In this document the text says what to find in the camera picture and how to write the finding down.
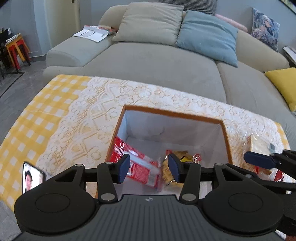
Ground yellow checked tablecloth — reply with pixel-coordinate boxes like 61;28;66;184
0;74;290;209

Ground beige cushion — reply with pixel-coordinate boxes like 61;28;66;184
112;2;185;45

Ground clear biscuit packet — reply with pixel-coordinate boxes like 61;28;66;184
240;133;286;183

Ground pink cushion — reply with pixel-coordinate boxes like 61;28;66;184
215;13;248;32

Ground stack of books and papers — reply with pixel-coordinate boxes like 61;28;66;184
283;46;296;67

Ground red and yellow stools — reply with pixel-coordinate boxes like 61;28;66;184
6;37;31;62

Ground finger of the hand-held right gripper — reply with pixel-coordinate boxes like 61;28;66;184
244;149;296;179
258;178;296;194

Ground white open booklet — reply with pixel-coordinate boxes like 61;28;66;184
73;25;109;42

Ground yellow cushion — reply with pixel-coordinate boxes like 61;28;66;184
264;67;296;112

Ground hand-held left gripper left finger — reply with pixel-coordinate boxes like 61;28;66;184
46;153;130;204

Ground yellow snack bag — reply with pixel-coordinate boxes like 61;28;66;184
161;149;201;183

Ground red stool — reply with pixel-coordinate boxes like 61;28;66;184
9;45;30;70

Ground cream door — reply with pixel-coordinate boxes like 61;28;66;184
31;0;79;55

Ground patterned cloth on stool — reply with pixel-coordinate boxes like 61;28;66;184
6;34;22;43

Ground orange cardboard box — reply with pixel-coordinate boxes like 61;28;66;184
95;105;233;200

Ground colourful magazine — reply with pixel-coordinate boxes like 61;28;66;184
98;25;117;35

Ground houndstooth cushion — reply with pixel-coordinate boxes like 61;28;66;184
159;0;218;15

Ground red snack packet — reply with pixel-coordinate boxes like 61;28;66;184
109;136;162;188

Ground black dining chair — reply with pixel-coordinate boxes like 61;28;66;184
0;28;12;79

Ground grey sofa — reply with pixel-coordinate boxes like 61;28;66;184
43;5;296;149

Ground patterned blue cushion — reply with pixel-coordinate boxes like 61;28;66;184
251;7;280;52

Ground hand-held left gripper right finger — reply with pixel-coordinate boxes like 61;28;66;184
168;153;258;202

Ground white lace tablecloth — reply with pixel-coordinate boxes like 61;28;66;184
37;76;278;197

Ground black smartphone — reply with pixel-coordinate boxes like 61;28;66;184
22;161;47;194

